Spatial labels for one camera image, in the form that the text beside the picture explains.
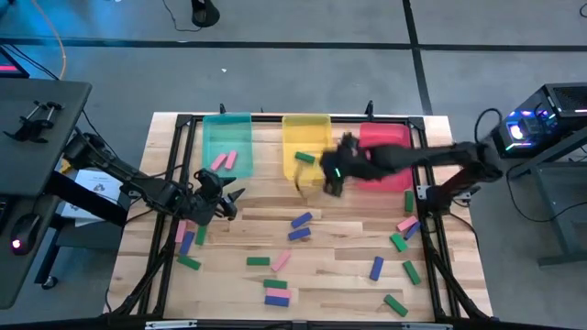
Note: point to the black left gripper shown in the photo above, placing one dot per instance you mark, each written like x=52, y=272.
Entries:
x=206, y=201

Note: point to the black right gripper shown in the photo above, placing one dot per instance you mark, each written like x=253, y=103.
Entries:
x=344, y=160

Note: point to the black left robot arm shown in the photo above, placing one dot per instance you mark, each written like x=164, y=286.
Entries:
x=114, y=169

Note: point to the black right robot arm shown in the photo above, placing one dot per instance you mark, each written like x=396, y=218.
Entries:
x=435, y=156

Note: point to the yellow translucent plastic bin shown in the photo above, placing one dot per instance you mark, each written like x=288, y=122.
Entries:
x=305, y=133

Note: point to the pink-red translucent plastic bin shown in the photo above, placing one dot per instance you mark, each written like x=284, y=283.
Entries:
x=385, y=133

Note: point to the teal translucent plastic bin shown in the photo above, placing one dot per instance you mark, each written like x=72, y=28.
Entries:
x=228, y=133

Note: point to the white paper sheet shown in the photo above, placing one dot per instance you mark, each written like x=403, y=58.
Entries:
x=98, y=185

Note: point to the silver metal bar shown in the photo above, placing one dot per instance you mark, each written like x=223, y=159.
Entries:
x=426, y=326
x=170, y=324

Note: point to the black round stand base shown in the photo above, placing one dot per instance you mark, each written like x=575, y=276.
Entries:
x=205, y=13

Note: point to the black side desk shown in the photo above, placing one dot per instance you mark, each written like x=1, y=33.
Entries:
x=41, y=146

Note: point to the black lit computer tower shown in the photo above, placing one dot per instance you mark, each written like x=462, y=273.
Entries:
x=541, y=119

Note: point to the black caster wheel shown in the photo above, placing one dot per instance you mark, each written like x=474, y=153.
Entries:
x=48, y=282

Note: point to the black computer mouse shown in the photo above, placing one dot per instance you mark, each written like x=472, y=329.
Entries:
x=24, y=231

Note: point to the dark metal equipment stand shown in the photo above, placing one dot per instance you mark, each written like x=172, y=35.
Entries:
x=559, y=192

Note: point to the dark grey low desk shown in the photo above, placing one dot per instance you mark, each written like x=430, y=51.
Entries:
x=14, y=275

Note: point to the dark monitor screen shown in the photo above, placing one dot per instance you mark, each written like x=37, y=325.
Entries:
x=9, y=66

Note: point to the black clamp bracket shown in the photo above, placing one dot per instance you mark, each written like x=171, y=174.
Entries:
x=32, y=121

